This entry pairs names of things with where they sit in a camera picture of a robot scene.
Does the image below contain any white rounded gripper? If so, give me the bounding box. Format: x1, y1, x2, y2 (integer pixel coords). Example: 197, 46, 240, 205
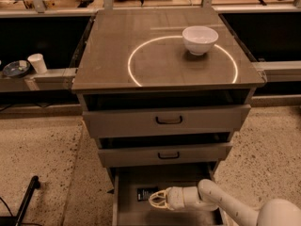
149, 186, 200, 210

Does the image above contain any dark rxbar blueberry wrapper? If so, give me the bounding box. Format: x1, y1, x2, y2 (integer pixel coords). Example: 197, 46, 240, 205
136, 187, 158, 202

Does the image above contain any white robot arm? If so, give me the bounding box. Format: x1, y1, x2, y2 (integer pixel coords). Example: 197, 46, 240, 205
149, 179, 301, 226

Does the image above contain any grey bottom drawer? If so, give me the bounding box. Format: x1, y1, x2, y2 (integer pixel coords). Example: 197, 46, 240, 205
112, 163, 227, 226

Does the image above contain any grey drawer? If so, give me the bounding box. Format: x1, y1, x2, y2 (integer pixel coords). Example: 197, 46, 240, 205
98, 142, 232, 168
83, 105, 251, 138
112, 163, 227, 226

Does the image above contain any grey middle drawer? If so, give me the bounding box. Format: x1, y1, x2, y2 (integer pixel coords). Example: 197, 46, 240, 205
98, 142, 232, 168

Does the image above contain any grey top drawer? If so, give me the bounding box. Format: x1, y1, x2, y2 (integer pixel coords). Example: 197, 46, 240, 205
83, 105, 251, 138

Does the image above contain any grey drawer cabinet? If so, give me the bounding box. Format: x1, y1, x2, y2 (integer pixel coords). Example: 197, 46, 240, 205
71, 7, 267, 226

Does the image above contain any black floor stand leg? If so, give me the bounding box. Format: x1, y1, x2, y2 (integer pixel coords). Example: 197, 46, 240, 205
0, 175, 40, 226

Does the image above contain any white ceramic bowl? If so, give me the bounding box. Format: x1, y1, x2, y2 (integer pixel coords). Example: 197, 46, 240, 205
182, 25, 219, 56

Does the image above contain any white paper cup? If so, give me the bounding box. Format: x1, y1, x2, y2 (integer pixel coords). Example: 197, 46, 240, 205
27, 54, 47, 74

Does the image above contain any grey side shelf rail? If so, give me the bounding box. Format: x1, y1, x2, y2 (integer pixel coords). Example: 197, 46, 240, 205
0, 68, 77, 92

